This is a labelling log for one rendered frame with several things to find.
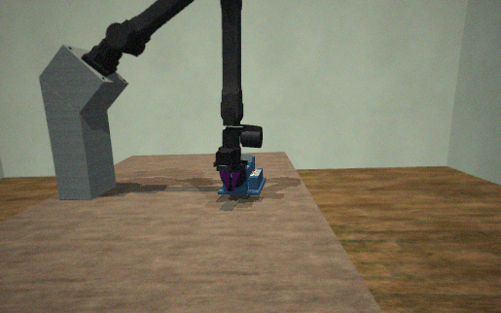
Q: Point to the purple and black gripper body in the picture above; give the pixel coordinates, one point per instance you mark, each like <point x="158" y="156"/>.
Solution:
<point x="234" y="168"/>

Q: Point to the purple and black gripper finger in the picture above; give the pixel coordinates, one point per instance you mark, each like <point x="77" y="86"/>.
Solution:
<point x="223" y="175"/>
<point x="234" y="175"/>

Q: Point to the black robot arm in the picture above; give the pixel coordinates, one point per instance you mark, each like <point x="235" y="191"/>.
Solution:
<point x="103" y="58"/>

